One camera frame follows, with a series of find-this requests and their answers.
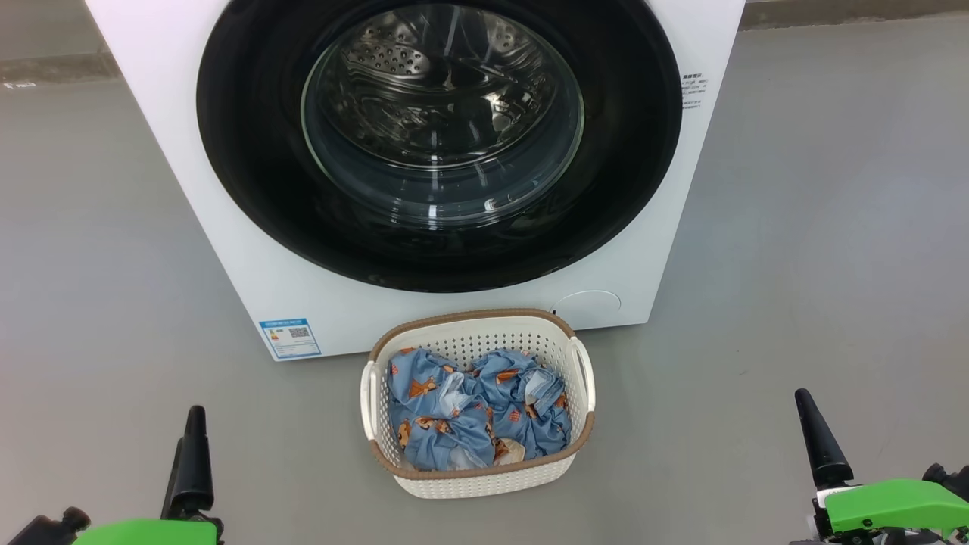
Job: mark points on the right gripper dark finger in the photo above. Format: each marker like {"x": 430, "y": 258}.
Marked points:
{"x": 825, "y": 454}

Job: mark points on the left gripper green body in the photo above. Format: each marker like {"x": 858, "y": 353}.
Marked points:
{"x": 151, "y": 534}

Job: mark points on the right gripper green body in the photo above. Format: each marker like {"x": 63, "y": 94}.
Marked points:
{"x": 893, "y": 507}

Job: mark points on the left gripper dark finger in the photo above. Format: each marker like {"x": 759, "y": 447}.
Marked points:
{"x": 191, "y": 477}

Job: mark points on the black-rimmed glass washer door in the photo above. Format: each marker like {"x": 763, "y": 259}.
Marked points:
{"x": 250, "y": 151}

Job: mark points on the white front-load washing machine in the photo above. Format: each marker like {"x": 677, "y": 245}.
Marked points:
{"x": 363, "y": 318}

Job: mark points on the blue energy label sticker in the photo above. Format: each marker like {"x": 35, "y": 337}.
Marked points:
{"x": 291, "y": 339}

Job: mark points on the round white filter cover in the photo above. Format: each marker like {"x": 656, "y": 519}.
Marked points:
{"x": 587, "y": 312}

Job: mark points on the cream laundry basket brown rim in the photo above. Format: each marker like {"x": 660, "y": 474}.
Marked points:
{"x": 484, "y": 484}

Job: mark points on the black printed text label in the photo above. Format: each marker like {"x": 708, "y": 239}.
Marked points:
{"x": 693, "y": 91}

